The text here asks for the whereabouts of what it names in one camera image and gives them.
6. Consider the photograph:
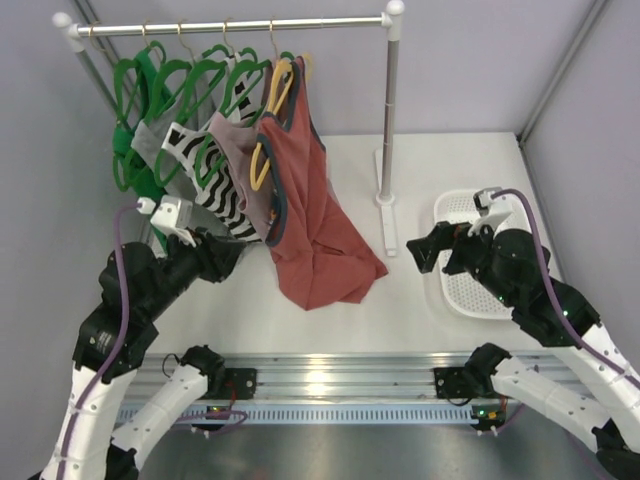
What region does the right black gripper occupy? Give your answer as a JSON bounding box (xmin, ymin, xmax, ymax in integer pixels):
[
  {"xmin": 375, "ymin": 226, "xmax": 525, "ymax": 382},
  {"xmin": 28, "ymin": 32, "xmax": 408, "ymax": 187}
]
[{"xmin": 406, "ymin": 213, "xmax": 517, "ymax": 306}]

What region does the red tank top blue trim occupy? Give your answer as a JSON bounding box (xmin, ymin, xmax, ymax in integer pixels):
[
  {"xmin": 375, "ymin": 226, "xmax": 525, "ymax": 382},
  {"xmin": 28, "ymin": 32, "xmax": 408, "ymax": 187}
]
[{"xmin": 257, "ymin": 56, "xmax": 388, "ymax": 311}]

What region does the yellow hanger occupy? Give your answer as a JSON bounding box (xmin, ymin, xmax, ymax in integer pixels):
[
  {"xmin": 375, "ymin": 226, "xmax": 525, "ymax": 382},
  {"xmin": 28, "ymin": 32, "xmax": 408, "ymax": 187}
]
[{"xmin": 248, "ymin": 19, "xmax": 315, "ymax": 193}]

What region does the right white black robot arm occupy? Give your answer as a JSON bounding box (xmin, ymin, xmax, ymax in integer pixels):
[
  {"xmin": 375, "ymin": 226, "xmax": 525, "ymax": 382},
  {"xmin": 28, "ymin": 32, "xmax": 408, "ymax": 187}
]
[{"xmin": 406, "ymin": 222, "xmax": 639, "ymax": 479}]

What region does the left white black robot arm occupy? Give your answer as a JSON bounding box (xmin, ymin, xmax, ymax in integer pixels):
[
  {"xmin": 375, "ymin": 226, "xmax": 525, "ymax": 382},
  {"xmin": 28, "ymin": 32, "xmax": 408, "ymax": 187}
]
[{"xmin": 35, "ymin": 229, "xmax": 247, "ymax": 479}]

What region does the black white striped top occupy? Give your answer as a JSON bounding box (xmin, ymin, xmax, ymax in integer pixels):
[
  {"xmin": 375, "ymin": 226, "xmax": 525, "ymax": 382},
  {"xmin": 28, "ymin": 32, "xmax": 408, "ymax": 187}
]
[{"xmin": 161, "ymin": 57, "xmax": 261, "ymax": 243}]

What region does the pink tank top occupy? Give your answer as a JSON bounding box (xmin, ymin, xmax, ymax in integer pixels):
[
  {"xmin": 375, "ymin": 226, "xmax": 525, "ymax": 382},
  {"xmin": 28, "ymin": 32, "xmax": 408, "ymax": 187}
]
[{"xmin": 207, "ymin": 59, "xmax": 337, "ymax": 241}]

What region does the grey top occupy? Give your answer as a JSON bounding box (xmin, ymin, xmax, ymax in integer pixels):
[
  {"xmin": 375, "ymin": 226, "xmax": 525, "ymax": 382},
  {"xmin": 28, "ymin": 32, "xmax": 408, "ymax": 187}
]
[{"xmin": 131, "ymin": 73, "xmax": 229, "ymax": 236}]

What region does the green top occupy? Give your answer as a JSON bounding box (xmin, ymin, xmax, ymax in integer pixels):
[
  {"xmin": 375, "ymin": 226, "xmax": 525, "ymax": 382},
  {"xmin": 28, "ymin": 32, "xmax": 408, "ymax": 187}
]
[{"xmin": 112, "ymin": 49, "xmax": 171, "ymax": 259}]

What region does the green hanger under pink top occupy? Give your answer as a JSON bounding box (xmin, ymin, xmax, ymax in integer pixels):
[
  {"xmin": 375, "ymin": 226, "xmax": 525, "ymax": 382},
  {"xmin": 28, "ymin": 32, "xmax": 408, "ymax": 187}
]
[{"xmin": 194, "ymin": 51, "xmax": 294, "ymax": 188}]

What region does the white perforated plastic basket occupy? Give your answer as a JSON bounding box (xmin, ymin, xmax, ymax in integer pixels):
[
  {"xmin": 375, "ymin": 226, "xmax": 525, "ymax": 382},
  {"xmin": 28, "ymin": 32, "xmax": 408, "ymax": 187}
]
[{"xmin": 434, "ymin": 190, "xmax": 540, "ymax": 320}]

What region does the silver clothes rack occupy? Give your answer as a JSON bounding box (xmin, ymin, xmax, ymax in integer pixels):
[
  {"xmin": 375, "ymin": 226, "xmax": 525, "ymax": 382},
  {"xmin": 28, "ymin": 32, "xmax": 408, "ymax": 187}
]
[{"xmin": 52, "ymin": 1, "xmax": 405, "ymax": 258}]

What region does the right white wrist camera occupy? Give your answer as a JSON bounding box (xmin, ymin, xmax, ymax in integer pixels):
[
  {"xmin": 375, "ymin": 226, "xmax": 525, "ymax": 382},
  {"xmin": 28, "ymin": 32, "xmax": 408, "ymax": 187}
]
[{"xmin": 468, "ymin": 187, "xmax": 513, "ymax": 237}]

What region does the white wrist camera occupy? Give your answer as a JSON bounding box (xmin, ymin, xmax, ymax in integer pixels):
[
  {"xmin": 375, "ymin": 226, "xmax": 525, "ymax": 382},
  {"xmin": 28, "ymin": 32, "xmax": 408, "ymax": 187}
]
[
  {"xmin": 136, "ymin": 195, "xmax": 196, "ymax": 247},
  {"xmin": 468, "ymin": 187, "xmax": 513, "ymax": 237}
]

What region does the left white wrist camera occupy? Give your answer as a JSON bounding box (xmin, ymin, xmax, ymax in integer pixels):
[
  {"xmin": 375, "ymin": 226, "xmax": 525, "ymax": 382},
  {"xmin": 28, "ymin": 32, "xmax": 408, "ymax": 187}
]
[{"xmin": 136, "ymin": 195, "xmax": 196, "ymax": 247}]

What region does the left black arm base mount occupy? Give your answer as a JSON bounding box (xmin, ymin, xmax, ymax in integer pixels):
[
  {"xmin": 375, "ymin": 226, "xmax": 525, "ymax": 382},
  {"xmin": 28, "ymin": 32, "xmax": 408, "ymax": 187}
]
[{"xmin": 202, "ymin": 368, "xmax": 257, "ymax": 400}]

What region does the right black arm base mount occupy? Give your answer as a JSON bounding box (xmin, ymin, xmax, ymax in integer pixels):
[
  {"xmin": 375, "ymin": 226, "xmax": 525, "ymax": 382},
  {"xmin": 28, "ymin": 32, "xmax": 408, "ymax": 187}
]
[{"xmin": 433, "ymin": 367, "xmax": 498, "ymax": 403}]

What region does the slotted white cable duct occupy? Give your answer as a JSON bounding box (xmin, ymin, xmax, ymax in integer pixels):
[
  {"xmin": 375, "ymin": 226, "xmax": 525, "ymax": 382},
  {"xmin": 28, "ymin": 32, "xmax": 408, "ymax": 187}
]
[{"xmin": 114, "ymin": 405, "xmax": 481, "ymax": 426}]

